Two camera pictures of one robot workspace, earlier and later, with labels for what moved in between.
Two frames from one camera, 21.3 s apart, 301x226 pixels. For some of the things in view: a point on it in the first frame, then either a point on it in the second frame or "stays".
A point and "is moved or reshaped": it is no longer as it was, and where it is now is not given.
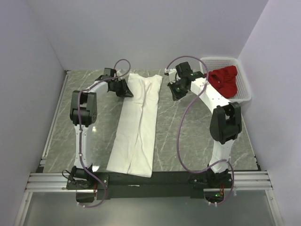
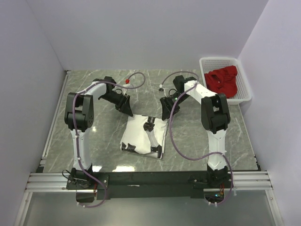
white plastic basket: (244, 92) stays
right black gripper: (175, 96) → (166, 110)
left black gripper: (125, 91) → (124, 105)
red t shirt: (224, 80) stays
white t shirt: (133, 149) is moved or reshaped
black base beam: (161, 184) stays
